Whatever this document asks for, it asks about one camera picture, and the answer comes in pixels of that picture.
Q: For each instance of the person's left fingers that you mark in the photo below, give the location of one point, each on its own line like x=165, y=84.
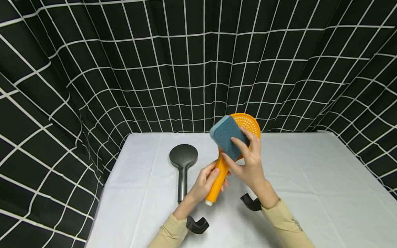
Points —
x=210, y=172

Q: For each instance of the orange shower head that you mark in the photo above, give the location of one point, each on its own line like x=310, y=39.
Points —
x=218, y=179

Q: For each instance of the person's right thumb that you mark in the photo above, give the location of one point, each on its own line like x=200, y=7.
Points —
x=232, y=164

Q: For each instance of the person's left hand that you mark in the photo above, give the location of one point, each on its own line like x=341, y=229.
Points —
x=200, y=187

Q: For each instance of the person's right hand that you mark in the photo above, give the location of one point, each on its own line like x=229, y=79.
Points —
x=252, y=170

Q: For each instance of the person's right middle finger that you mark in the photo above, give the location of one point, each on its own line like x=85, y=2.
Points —
x=250, y=137

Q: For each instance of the person's left forearm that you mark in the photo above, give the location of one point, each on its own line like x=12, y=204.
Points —
x=172, y=229

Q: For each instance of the person's right index finger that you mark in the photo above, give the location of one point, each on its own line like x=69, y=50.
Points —
x=241, y=147

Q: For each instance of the blue sponge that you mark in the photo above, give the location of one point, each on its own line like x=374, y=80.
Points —
x=226, y=136

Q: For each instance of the grey shower head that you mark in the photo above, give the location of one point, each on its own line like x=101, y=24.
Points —
x=183, y=158

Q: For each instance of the person's right forearm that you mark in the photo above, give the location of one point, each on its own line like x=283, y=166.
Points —
x=280, y=220

